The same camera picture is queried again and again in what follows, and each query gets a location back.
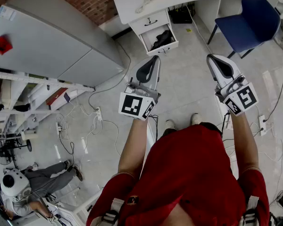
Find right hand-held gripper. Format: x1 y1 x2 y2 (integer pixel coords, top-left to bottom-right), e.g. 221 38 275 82
207 54 260 116

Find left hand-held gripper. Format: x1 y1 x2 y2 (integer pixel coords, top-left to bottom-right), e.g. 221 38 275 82
118 55 161 121

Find black cloth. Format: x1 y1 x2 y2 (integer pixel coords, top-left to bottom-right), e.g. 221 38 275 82
151 30 175 51

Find white drawer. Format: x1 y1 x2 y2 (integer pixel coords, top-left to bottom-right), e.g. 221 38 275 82
138 24 179 57
129 9 171 35

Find person's right forearm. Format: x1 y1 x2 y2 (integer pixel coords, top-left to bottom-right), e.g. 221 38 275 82
229 112 260 173

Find person's left forearm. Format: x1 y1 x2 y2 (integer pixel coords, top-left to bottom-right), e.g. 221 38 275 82
117 118 149 177

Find black device under desk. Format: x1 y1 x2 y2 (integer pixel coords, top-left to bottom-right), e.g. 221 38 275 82
168 3 196 24

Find blue chair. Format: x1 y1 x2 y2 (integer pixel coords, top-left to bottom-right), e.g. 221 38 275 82
207 0 282 59

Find person's black trousers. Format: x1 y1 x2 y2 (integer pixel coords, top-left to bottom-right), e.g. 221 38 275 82
162 121 223 137

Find large grey cabinet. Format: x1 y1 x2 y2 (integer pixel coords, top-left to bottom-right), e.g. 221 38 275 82
0 0 126 88

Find person's red shirt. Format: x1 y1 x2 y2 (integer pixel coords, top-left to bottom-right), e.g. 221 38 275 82
86 125 271 226

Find white shelf rack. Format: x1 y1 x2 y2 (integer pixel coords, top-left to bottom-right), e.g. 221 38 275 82
0 67 96 137

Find red box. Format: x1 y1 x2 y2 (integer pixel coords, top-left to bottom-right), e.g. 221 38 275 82
0 34 14 56

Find black floor fan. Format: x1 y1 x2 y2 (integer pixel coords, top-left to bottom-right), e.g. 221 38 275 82
0 137 33 167

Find grey power cable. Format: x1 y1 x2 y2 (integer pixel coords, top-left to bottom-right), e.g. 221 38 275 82
88 40 132 110

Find white floor cable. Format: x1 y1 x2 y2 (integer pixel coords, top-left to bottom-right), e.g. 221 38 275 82
185 5 214 55

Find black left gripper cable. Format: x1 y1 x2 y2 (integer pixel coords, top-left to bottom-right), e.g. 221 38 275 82
147 114 159 141

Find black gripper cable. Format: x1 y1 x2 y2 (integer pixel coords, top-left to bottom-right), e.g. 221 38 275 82
147 114 159 141
221 112 231 141

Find white closed drawer, black handle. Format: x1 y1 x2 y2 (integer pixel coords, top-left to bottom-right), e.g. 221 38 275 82
129 9 171 35

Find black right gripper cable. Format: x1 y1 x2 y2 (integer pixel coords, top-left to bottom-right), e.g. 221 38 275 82
221 112 231 141

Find black floor cable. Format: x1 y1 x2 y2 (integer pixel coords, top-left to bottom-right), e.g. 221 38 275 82
263 38 283 123

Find left harness strap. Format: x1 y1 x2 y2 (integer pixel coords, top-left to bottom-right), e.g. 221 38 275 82
100 198 125 226

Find harness strap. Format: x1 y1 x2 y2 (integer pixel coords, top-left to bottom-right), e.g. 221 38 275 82
241 195 260 226
100 198 125 226

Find right harness strap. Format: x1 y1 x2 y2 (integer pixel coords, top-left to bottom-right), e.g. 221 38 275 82
241 195 260 226

